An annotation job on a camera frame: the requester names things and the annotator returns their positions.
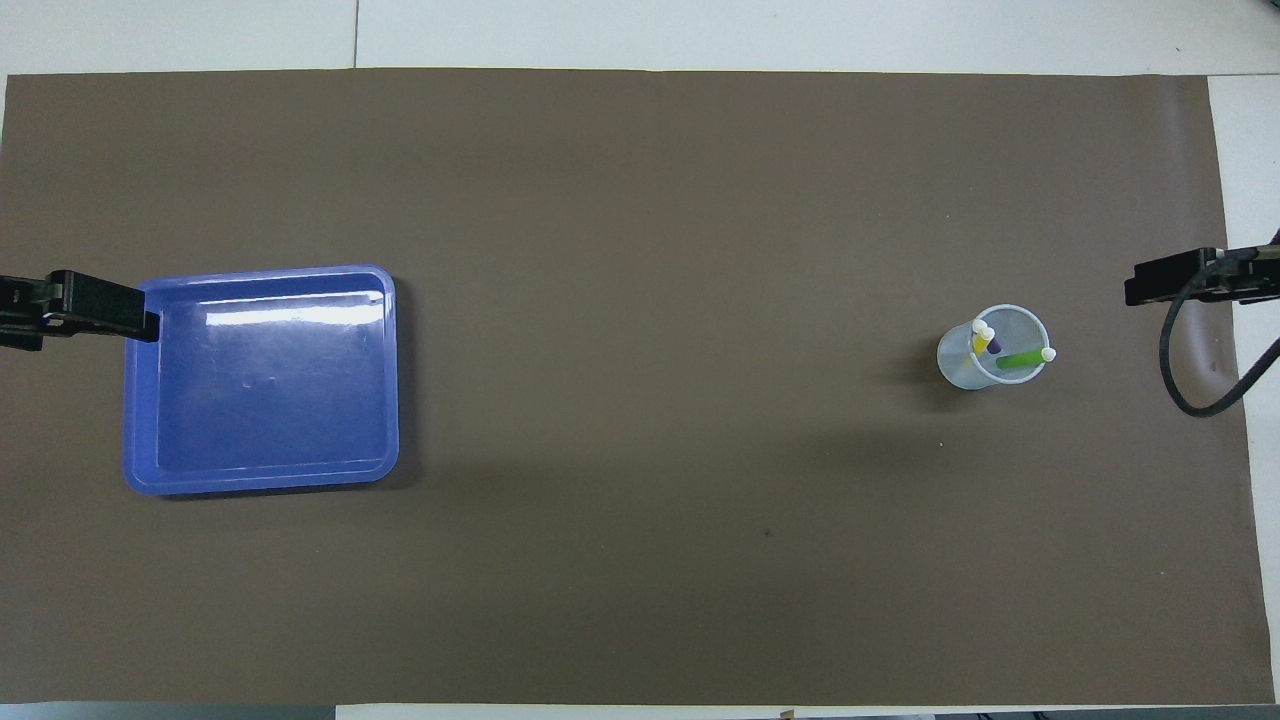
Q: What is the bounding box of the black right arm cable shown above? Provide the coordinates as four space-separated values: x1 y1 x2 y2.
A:
1158 262 1280 419

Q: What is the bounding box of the translucent plastic cup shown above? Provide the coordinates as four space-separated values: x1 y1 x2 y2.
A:
936 303 1053 391

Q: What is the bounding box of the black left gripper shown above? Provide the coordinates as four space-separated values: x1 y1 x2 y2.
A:
0 270 161 352

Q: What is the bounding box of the brown table mat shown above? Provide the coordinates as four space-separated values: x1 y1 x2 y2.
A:
0 68 1276 706

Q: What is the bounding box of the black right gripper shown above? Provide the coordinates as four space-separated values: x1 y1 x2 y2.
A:
1123 240 1280 308

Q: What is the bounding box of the blue plastic tray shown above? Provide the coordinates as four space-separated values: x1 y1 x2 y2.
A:
122 264 400 498

